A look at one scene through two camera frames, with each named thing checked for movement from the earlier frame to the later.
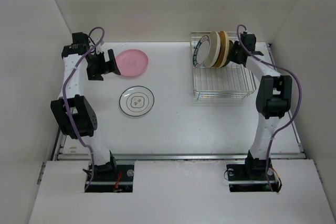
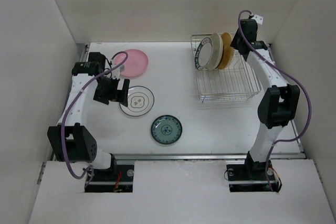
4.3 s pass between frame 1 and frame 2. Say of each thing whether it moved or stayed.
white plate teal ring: stayed
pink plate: stayed
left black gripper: moved
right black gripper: moved
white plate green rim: moved
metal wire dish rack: stayed
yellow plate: moved
